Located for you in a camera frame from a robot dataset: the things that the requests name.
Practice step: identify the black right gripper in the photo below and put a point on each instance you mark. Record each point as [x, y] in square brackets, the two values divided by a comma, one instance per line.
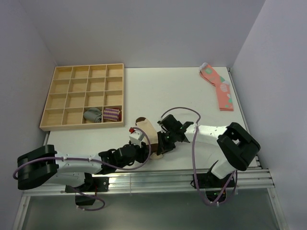
[161, 148]

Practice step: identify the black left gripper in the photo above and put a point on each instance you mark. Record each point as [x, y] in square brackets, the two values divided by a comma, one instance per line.
[144, 152]

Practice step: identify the cream and brown sock pair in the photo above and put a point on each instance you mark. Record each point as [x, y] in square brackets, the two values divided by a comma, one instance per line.
[145, 125]

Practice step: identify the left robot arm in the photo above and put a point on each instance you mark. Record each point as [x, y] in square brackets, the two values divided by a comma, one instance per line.
[45, 165]

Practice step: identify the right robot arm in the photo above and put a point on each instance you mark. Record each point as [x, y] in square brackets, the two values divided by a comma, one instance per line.
[239, 148]

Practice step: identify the purple striped rolled sock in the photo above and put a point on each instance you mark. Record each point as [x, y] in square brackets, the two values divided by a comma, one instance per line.
[112, 114]

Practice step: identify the grey rolled sock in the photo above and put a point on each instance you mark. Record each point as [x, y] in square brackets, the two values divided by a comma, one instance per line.
[93, 114]

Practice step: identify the pink patterned sock pair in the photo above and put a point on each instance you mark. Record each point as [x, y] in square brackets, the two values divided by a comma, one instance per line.
[222, 87]

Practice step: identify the wooden compartment tray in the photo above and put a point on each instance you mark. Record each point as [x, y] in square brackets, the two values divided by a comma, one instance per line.
[75, 89]

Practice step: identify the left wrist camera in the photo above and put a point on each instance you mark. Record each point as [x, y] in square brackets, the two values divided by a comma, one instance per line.
[136, 136]

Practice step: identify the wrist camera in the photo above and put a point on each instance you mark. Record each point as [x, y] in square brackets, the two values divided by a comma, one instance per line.
[161, 124]
[136, 136]

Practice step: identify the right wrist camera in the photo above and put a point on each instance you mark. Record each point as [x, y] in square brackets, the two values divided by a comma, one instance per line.
[161, 124]

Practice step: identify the aluminium front rail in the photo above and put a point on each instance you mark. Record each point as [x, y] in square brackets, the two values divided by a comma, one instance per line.
[177, 181]

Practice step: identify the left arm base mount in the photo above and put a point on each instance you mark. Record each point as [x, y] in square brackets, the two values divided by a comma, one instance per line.
[87, 194]

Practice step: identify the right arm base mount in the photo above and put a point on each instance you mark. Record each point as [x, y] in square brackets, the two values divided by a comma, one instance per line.
[217, 190]

